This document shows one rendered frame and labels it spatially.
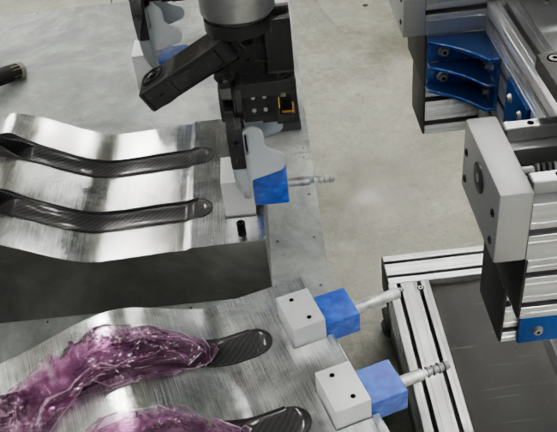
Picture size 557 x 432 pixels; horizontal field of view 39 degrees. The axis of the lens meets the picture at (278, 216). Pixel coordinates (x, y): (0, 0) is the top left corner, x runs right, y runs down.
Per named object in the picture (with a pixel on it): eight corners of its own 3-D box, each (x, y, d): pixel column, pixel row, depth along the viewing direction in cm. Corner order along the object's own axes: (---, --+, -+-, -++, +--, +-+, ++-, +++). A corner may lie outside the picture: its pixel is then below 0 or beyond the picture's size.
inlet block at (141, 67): (229, 63, 118) (224, 30, 114) (229, 81, 114) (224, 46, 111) (141, 72, 118) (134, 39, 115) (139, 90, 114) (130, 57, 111)
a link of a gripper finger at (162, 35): (187, 71, 109) (176, 3, 105) (144, 75, 109) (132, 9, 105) (188, 65, 112) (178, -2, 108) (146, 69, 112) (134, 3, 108)
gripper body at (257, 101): (299, 129, 84) (290, 24, 76) (218, 137, 84) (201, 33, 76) (295, 91, 90) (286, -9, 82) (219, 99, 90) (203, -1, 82)
